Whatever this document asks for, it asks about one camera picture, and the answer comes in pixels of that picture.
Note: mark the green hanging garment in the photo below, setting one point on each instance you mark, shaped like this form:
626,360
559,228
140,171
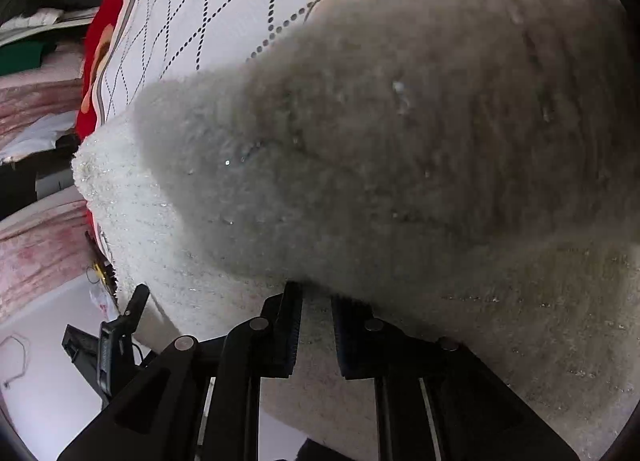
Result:
25,57

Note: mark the white plastic bag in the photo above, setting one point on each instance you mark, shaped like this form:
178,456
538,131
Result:
104,301

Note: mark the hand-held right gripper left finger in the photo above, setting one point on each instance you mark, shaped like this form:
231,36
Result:
292,336

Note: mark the white cloth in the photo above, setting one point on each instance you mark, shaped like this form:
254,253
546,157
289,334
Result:
35,138

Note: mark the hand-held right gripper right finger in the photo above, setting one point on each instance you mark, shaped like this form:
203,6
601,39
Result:
346,336

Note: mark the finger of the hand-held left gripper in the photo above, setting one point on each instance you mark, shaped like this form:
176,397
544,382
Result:
135,306

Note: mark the red floral printed blanket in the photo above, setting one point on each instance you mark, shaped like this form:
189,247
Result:
200,6

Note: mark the pink patterned cloth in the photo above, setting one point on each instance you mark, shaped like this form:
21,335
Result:
40,251

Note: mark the white puffer jacket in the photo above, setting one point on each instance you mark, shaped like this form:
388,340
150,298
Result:
40,20

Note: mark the pale pink fuzzy cloth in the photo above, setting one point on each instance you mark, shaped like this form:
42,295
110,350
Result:
40,101

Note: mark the white tweed jacket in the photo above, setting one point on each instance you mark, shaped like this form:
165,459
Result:
400,141

